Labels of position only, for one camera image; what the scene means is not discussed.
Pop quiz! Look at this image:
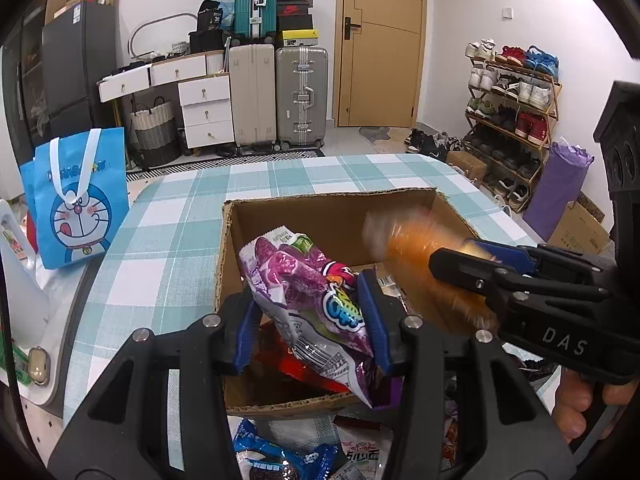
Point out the small black box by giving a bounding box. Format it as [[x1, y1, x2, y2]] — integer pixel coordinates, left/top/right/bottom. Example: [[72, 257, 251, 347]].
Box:
[[196, 0, 226, 31]]

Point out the purple white gummy packet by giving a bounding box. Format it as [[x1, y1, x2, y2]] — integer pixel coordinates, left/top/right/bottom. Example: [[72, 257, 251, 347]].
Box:
[[238, 227, 405, 409]]

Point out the plain black shoebox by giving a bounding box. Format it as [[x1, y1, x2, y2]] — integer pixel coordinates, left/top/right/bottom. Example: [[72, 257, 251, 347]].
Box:
[[277, 14, 315, 31]]

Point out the oval metal hoop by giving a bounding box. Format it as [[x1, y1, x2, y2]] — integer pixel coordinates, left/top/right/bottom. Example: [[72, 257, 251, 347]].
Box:
[[129, 11, 199, 59]]

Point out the shoe rack with shoes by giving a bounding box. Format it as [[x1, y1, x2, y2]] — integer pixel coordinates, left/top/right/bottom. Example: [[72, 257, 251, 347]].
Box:
[[464, 39, 561, 211]]

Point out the wooden door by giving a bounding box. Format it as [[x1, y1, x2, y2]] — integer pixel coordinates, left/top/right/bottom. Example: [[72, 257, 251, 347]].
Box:
[[335, 0, 427, 129]]

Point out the pile of dark shoes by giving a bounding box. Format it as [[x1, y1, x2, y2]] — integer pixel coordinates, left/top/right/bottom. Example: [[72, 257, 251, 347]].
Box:
[[405, 127, 464, 157]]

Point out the blue snack packet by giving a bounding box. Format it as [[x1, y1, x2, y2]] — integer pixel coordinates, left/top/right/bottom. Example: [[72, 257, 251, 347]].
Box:
[[232, 417, 342, 480]]

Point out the orange cake packet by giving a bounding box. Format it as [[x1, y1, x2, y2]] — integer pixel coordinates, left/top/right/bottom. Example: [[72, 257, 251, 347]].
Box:
[[362, 210, 501, 337]]

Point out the white drawer desk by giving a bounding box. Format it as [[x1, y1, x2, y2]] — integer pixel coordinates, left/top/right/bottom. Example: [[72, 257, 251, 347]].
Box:
[[97, 52, 236, 149]]

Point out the yellow black shoebox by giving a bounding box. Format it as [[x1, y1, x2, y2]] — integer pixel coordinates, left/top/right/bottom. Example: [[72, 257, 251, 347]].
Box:
[[281, 29, 320, 49]]

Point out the red black noodle packet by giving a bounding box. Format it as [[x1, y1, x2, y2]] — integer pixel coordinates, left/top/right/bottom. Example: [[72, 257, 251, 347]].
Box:
[[255, 322, 352, 394]]

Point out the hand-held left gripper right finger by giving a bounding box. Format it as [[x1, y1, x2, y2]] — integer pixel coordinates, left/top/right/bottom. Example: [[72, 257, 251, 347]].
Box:
[[356, 269, 578, 480]]

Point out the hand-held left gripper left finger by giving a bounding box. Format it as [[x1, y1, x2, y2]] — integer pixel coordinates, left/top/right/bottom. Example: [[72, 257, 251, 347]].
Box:
[[47, 292, 263, 480]]

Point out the woven laundry basket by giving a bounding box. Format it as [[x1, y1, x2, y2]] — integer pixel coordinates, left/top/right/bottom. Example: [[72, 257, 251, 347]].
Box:
[[130, 100, 181, 169]]

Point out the tall dark glass cabinet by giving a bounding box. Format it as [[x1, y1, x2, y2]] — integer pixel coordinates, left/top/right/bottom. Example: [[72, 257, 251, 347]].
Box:
[[0, 7, 51, 152]]

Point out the dark grey fridge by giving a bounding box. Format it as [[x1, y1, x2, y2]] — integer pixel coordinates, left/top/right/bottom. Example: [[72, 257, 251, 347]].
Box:
[[41, 1, 121, 134]]

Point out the silver suitcase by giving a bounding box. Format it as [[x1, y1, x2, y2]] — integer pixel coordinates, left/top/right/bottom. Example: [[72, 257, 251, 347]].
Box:
[[275, 46, 330, 149]]

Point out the teal suitcase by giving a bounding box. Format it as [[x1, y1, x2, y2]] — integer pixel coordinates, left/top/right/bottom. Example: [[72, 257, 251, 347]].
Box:
[[234, 0, 279, 41]]

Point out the small brown cardboard box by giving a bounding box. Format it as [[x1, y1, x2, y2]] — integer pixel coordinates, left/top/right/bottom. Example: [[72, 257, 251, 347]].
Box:
[[446, 150, 489, 187]]

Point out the purple bag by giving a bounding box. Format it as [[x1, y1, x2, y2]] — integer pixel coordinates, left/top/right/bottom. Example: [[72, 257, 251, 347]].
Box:
[[522, 140, 596, 244]]

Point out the wide black box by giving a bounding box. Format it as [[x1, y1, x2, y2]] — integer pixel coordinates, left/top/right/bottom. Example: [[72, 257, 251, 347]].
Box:
[[189, 29, 234, 54]]

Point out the grey doormat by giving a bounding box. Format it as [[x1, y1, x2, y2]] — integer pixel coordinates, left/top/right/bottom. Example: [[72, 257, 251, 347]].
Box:
[[357, 126, 416, 142]]

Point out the blue cartoon tote bag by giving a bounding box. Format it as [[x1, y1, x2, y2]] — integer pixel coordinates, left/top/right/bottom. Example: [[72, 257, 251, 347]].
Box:
[[19, 127, 130, 270]]

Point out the beige suitcase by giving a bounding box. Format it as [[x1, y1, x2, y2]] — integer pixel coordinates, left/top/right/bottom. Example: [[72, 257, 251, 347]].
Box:
[[227, 42, 277, 147]]

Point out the person's right hand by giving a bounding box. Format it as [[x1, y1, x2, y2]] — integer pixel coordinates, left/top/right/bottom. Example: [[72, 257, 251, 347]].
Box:
[[552, 367, 640, 444]]

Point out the black white striped rug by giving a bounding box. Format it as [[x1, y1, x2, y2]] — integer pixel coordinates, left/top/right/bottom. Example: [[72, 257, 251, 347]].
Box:
[[126, 147, 327, 184]]

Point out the white packet dark print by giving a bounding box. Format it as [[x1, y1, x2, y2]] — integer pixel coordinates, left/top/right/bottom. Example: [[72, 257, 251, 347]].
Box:
[[332, 417, 402, 480]]

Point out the wooden shoe rack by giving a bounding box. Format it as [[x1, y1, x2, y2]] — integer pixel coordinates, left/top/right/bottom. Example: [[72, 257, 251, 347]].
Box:
[[462, 52, 564, 212]]

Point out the large flat cardboard box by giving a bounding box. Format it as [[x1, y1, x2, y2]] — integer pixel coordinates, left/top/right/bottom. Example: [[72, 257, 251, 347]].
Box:
[[547, 200, 614, 257]]

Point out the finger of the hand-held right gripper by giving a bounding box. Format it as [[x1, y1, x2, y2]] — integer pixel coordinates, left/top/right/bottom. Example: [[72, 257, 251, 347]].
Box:
[[428, 245, 597, 312], [469, 239, 607, 287]]

